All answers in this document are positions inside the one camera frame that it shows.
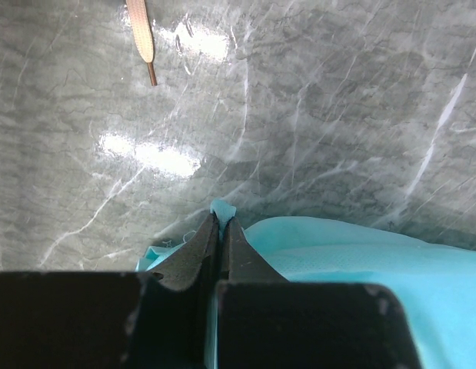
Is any teal t shirt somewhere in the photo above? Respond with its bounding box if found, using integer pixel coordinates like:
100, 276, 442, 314
125, 200, 476, 368

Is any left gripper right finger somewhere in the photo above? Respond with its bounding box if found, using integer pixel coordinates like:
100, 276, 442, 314
220, 217, 288, 283

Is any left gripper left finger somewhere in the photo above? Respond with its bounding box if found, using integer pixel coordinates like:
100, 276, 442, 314
148, 214, 219, 361

